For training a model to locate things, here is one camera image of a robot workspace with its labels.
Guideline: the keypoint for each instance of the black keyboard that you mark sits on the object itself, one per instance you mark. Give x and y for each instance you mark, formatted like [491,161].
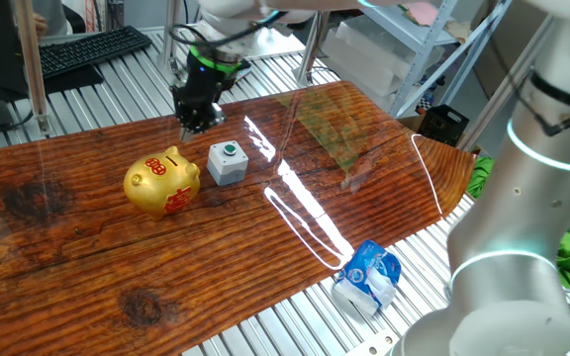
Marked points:
[87,49]

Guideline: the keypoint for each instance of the white metal shelf rack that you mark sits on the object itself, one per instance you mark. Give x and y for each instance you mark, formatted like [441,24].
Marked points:
[417,69]

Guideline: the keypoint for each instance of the aluminium frame post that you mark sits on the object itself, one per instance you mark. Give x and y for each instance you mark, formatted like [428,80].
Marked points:
[170,20]
[32,74]

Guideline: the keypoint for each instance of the checkerboard card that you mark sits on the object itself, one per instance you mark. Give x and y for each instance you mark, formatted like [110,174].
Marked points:
[424,104]

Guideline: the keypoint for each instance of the white push button box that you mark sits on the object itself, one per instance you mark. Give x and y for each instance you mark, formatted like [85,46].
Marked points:
[223,170]

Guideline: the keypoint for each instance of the pink sheet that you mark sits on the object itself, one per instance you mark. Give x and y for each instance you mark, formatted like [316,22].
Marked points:
[421,12]

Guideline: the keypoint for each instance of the white equipment base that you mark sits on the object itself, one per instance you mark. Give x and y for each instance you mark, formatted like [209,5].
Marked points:
[275,45]

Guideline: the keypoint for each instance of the white foam block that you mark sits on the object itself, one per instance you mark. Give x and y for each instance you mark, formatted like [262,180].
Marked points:
[364,64]

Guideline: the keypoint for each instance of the person's bare hand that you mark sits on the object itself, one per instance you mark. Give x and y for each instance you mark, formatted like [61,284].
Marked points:
[41,26]

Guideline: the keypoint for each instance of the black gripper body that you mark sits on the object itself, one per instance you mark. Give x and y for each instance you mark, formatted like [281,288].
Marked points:
[201,99]

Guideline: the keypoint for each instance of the silver stand post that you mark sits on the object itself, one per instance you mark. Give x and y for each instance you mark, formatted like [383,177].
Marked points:
[312,49]

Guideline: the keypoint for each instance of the black flat pad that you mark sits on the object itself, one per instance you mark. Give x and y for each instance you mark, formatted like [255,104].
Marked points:
[74,79]

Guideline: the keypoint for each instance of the wood grain table mat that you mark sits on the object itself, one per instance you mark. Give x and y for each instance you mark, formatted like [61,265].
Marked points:
[117,272]

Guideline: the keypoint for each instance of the blue tissue pack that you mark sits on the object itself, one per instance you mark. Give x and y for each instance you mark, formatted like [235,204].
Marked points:
[364,277]

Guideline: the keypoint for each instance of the aluminium frame strut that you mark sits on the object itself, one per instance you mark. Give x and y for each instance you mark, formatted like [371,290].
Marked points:
[503,94]

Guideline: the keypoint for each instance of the gold piggy bank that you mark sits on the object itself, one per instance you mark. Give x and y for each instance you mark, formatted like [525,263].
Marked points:
[159,190]

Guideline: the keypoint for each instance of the black plastic crate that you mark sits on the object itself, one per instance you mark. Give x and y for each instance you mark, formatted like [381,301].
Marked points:
[441,126]

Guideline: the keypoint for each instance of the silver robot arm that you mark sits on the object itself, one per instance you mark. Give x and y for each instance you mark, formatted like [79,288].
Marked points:
[512,247]

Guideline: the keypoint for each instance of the white metal bracket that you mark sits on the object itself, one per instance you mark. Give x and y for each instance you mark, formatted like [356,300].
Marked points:
[371,343]

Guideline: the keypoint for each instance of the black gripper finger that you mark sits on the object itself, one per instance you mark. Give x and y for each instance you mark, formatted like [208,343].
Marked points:
[218,117]
[185,134]

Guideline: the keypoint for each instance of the brown cardboard box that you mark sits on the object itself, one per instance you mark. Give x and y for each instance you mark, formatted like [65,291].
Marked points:
[498,44]

